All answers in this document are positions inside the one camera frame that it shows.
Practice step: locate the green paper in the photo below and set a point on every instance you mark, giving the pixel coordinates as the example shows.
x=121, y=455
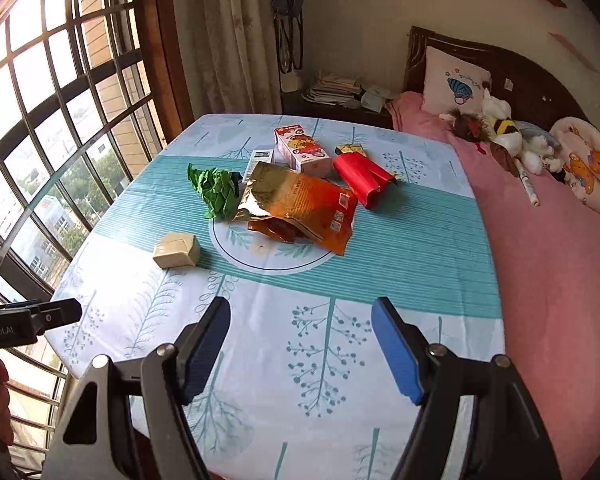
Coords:
x=215, y=192

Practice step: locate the pale teal box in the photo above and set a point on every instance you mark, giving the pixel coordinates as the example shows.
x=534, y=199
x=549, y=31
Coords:
x=377, y=99

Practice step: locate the yellow black bee plush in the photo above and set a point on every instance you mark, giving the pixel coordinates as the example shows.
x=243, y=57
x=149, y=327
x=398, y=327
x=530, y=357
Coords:
x=506, y=130

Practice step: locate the pink bed sheet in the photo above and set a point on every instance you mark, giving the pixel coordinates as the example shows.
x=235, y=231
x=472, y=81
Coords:
x=545, y=285

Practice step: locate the white pillow blue print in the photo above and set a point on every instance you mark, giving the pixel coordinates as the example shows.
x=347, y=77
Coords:
x=455, y=80

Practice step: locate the beige curtain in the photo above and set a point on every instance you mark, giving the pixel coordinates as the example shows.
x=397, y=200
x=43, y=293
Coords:
x=240, y=35

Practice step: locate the hanging dark bag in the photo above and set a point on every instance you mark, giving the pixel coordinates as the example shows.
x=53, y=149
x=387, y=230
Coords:
x=290, y=10

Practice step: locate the white marker pen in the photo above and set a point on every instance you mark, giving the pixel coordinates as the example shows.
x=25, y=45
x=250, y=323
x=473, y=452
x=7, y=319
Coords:
x=527, y=185

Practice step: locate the dark nightstand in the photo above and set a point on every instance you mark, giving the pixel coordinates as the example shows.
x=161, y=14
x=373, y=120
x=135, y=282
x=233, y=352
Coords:
x=320, y=112

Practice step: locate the window with metal grille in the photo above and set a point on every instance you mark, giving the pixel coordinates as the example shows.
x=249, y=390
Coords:
x=45, y=135

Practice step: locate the small beige box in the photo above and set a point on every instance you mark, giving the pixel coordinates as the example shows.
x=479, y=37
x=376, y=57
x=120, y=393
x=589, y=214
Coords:
x=177, y=250

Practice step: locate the grey white plush toy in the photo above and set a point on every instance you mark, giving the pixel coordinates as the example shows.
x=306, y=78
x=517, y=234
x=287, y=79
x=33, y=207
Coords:
x=537, y=152

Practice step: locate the stack of books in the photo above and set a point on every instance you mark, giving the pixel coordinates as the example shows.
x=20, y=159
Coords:
x=330, y=87

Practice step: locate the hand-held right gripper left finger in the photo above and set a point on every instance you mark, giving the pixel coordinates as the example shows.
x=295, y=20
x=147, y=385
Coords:
x=205, y=350

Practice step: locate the dark wooden headboard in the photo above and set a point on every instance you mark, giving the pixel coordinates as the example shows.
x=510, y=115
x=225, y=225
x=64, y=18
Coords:
x=520, y=65

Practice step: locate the brown shiny wrapper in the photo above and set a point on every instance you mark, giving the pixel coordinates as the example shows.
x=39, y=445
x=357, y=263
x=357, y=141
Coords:
x=275, y=230

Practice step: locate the bear print pillow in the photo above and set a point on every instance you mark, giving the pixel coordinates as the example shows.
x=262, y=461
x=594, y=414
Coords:
x=585, y=165

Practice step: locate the small white box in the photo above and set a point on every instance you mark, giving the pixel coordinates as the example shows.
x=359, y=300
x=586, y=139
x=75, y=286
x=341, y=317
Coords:
x=260, y=156

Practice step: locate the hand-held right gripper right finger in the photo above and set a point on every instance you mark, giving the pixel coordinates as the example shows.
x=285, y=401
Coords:
x=397, y=350

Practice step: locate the red paper tube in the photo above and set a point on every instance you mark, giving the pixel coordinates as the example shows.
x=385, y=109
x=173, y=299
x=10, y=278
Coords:
x=360, y=177

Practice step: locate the orange snack bag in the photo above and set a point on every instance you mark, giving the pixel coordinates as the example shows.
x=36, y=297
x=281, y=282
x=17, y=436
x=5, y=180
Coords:
x=305, y=200

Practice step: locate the tree print tablecloth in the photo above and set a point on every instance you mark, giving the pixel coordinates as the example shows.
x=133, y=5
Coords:
x=330, y=280

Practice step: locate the cartoon print carton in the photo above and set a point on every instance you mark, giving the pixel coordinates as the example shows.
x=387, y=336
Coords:
x=300, y=147

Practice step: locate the brown feather toy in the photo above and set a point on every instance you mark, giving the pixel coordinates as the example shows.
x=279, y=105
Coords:
x=470, y=125

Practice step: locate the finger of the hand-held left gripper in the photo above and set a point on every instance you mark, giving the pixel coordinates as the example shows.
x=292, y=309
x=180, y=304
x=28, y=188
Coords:
x=57, y=315
x=17, y=306

